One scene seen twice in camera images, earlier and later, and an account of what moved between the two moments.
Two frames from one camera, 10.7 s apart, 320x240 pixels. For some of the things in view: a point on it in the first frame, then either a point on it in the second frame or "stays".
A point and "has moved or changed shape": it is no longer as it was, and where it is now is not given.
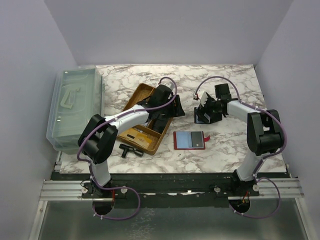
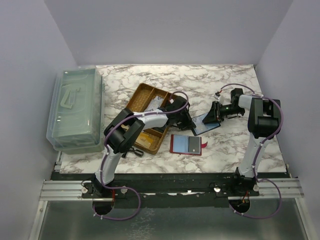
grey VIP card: (196, 139) -> (193, 144)
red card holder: (189, 140) has moved or changed shape
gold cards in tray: (138, 138) stays
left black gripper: (175, 106) -> (185, 121)
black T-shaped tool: (128, 148) stays
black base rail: (168, 190) stays
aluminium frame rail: (63, 190) stays
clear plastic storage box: (78, 97) stays
